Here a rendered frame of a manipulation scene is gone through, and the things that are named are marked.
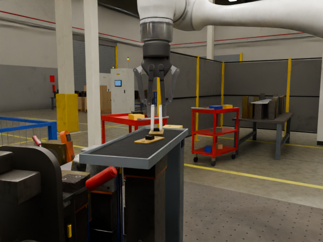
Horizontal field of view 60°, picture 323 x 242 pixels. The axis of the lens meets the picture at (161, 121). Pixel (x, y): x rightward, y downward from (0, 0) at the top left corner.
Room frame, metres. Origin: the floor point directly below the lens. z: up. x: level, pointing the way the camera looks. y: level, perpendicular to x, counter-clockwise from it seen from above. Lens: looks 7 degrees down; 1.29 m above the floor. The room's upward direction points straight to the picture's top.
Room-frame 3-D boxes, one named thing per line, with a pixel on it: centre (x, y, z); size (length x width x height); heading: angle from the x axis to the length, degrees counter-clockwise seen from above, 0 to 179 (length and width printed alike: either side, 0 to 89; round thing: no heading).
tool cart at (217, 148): (4.76, -0.92, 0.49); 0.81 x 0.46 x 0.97; 135
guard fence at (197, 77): (6.68, -0.84, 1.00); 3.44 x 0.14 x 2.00; 147
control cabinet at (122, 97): (11.39, 1.58, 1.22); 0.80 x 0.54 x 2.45; 58
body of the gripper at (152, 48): (0.78, 0.01, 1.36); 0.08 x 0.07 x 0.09; 87
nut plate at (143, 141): (0.67, 0.03, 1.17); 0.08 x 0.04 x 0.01; 149
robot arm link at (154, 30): (0.78, 0.01, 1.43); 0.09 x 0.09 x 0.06
